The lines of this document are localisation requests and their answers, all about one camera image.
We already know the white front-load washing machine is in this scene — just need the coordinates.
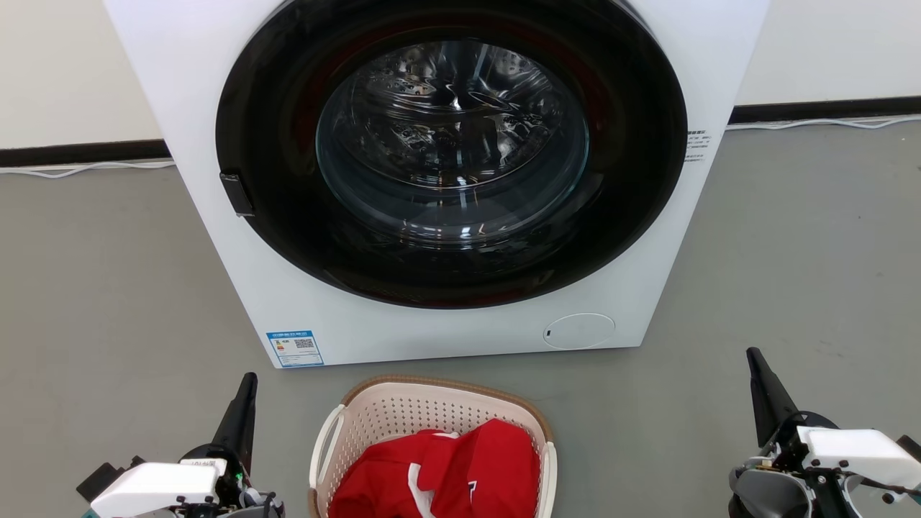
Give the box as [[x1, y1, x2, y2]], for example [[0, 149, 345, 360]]
[[103, 0, 771, 369]]

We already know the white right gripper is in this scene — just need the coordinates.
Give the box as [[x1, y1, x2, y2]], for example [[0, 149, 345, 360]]
[[746, 347, 921, 487]]

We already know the blue energy label sticker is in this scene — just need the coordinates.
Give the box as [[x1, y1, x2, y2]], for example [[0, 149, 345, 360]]
[[266, 330, 325, 368]]

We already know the round white filter cover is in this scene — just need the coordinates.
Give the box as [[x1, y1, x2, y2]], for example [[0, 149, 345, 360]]
[[543, 313, 617, 351]]

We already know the thin white floor cable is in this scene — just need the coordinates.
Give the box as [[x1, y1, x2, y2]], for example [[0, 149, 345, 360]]
[[0, 160, 176, 179], [725, 114, 921, 131]]

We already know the round black washer door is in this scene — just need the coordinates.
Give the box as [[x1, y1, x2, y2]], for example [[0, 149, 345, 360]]
[[215, 0, 688, 310]]

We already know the black right camera cable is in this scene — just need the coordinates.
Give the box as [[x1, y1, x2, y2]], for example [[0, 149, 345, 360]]
[[842, 475, 921, 506]]

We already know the steel washer drum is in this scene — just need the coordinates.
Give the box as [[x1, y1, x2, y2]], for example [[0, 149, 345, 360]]
[[315, 41, 590, 249]]

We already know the black washer door handle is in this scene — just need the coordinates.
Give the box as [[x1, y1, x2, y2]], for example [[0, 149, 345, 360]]
[[219, 171, 256, 217]]

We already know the cream perforated laundry basket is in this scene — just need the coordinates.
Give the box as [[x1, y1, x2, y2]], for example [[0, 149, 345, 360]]
[[308, 375, 558, 518]]

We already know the red and white garment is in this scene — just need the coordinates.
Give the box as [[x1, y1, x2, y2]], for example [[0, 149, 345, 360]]
[[328, 419, 541, 518]]

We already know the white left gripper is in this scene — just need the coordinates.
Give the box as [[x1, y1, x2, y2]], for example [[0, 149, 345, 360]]
[[83, 373, 258, 518]]

